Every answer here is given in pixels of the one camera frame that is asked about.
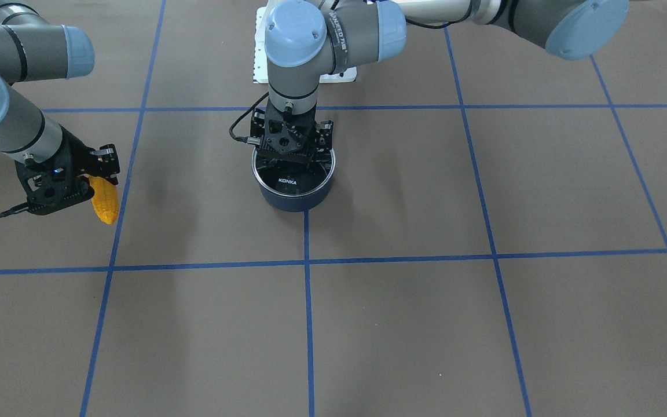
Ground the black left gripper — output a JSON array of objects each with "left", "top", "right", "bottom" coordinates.
[{"left": 251, "top": 108, "right": 334, "bottom": 168}]

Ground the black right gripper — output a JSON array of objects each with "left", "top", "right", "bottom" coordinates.
[{"left": 15, "top": 129, "right": 121, "bottom": 215}]

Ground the yellow corn cob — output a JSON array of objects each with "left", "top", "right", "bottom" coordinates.
[{"left": 88, "top": 176, "right": 119, "bottom": 225}]

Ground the glass pot lid blue knob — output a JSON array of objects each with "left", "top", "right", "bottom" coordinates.
[{"left": 251, "top": 150, "right": 336, "bottom": 199}]

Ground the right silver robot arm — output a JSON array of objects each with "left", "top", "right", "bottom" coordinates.
[{"left": 0, "top": 1, "right": 121, "bottom": 224}]

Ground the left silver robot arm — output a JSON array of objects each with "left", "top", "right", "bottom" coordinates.
[{"left": 246, "top": 1, "right": 629, "bottom": 164}]

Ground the dark blue saucepan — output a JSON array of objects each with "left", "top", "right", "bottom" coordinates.
[{"left": 256, "top": 181, "right": 330, "bottom": 212}]

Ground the brown paper table cover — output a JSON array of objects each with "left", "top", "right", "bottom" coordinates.
[{"left": 0, "top": 1, "right": 667, "bottom": 416}]

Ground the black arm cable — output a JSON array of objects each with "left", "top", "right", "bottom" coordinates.
[{"left": 228, "top": 92, "right": 270, "bottom": 144}]

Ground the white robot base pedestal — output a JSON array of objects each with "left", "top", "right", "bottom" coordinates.
[{"left": 252, "top": 7, "right": 358, "bottom": 84}]

